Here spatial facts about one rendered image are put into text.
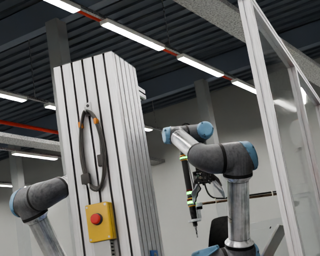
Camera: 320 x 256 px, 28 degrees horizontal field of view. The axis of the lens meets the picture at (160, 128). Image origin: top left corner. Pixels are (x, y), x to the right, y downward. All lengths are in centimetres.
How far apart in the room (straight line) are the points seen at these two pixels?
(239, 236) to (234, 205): 13
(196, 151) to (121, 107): 33
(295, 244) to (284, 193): 16
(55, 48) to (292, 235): 846
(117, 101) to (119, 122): 8
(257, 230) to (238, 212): 833
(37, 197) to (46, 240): 21
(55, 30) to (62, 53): 40
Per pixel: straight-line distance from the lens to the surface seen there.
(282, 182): 202
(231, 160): 241
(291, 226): 200
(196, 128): 279
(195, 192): 290
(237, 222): 252
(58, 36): 1022
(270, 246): 340
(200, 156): 242
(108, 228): 225
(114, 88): 237
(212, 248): 253
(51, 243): 275
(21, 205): 271
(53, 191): 264
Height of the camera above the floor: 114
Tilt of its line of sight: 14 degrees up
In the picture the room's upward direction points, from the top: 9 degrees counter-clockwise
